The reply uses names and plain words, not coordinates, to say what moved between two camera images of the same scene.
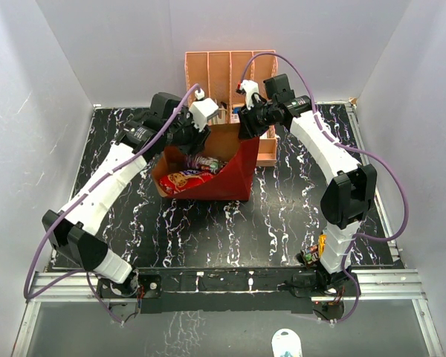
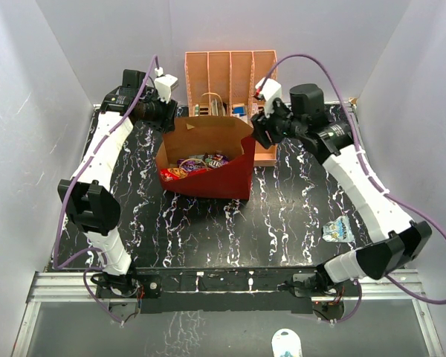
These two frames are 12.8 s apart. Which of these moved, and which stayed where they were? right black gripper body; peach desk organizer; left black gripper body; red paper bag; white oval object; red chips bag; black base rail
Moved: red chips bag; right black gripper body; red paper bag; left black gripper body
Stayed: white oval object; black base rail; peach desk organizer
